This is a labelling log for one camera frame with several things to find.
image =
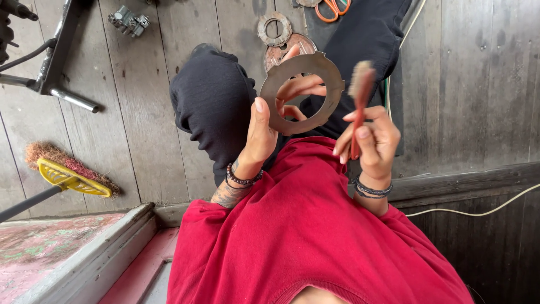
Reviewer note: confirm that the grey metal tube frame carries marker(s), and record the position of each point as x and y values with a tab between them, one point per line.
55	63

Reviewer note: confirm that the person's right hand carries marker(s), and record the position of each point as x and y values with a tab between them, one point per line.
379	143

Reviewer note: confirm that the small grey metal engine part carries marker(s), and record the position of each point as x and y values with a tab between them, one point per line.
128	21

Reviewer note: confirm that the rusty round metal plate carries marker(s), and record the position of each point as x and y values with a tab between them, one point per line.
276	55

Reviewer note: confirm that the pink painted wooden step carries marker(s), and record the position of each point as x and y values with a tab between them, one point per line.
63	253

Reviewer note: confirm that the red shirt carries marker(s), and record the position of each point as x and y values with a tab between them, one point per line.
295	236

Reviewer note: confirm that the person's left hand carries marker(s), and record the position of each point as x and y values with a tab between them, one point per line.
258	141

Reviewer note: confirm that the yellow broom with brown bristles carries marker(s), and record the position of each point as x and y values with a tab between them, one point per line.
71	177

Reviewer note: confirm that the round grey metal disc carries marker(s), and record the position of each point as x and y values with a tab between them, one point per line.
308	2

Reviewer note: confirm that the black trousers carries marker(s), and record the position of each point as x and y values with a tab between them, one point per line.
211	105

